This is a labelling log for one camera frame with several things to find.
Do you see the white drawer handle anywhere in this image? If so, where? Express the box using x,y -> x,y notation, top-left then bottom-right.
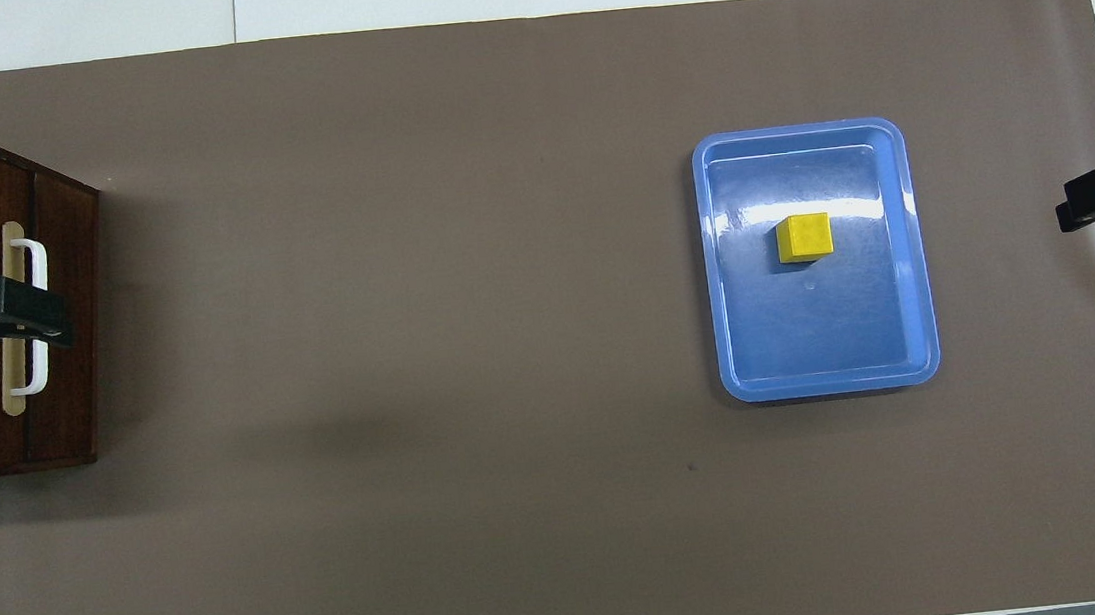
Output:
0,236 -> 61,398

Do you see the dark wooden drawer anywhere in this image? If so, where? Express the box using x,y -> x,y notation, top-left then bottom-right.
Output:
0,130 -> 126,474

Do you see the yellow cube block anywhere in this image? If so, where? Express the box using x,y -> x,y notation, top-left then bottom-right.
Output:
775,211 -> 835,265

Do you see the blue plastic tray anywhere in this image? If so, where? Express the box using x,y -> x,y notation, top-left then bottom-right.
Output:
689,112 -> 945,407

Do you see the brown table mat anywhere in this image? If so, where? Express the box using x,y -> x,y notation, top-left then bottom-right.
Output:
0,0 -> 1095,615

